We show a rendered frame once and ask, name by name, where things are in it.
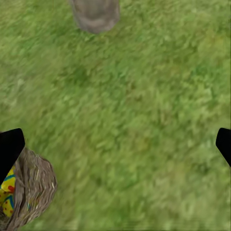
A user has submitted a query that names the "wicker basket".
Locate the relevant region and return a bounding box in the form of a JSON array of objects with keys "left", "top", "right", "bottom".
[{"left": 0, "top": 147, "right": 57, "bottom": 231}]

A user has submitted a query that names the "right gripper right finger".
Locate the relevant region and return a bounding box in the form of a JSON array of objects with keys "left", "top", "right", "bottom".
[{"left": 216, "top": 128, "right": 231, "bottom": 166}]

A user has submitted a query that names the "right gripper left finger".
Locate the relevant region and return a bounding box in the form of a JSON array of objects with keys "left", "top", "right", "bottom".
[{"left": 0, "top": 128, "right": 26, "bottom": 186}]

